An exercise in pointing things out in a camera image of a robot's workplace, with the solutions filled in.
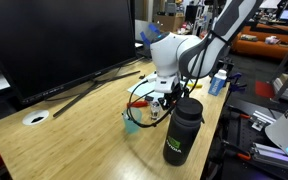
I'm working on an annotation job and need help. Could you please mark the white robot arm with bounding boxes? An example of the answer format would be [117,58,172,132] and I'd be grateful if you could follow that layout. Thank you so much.
[150,0,263,110]

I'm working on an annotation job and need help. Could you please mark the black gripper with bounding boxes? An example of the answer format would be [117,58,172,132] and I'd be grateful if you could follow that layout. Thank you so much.
[158,84,189,110]

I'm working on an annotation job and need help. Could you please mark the orange sofa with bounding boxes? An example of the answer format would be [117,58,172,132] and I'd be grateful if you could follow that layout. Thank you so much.
[231,24,288,60]

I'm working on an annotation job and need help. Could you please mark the black computer monitor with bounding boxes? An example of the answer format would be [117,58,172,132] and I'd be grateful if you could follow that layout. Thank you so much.
[0,0,136,104]

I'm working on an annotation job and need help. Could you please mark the black Nvidia water bottle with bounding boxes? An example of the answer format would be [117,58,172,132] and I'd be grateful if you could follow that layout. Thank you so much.
[163,97,203,166]

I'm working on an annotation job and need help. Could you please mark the teal plastic cup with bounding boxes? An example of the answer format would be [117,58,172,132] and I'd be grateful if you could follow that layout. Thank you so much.
[122,107,142,134]

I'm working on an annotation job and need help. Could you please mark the cardboard box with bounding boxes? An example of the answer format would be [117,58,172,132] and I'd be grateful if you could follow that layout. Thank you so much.
[154,15,184,32]

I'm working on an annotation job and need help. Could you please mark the white desk cable grommet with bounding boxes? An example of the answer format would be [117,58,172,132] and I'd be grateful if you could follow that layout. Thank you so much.
[22,110,49,126]

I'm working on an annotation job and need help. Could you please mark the white blue-labelled plastic bottle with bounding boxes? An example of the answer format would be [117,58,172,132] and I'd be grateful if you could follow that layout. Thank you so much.
[208,69,227,96]

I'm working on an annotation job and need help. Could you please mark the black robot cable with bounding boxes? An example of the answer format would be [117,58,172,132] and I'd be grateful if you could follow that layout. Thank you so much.
[127,31,225,129]

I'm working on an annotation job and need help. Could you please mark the small red-handled screwdriver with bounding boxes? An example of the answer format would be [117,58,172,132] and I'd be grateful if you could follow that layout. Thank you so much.
[126,100,149,108]

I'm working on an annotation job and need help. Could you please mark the yellow T-handle hex key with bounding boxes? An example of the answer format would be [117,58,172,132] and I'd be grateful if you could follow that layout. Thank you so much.
[187,83,203,88]

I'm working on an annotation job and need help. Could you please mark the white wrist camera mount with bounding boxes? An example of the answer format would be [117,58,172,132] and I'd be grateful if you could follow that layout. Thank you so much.
[154,75,180,93]

